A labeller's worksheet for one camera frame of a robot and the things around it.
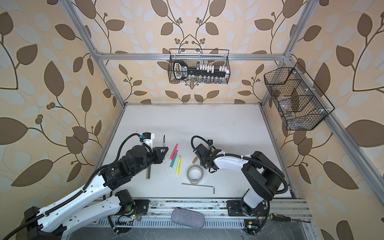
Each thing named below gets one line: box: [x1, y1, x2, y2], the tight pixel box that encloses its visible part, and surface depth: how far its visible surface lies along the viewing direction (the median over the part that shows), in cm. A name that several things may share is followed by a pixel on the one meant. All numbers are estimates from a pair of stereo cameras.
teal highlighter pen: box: [169, 150, 178, 169], surface depth 93 cm
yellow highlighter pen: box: [175, 155, 182, 176], surface depth 89 cm
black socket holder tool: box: [173, 60, 230, 80], surface depth 84 cm
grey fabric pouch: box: [171, 208, 205, 229], surface depth 70 cm
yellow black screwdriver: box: [270, 213, 292, 222], surface depth 71 cm
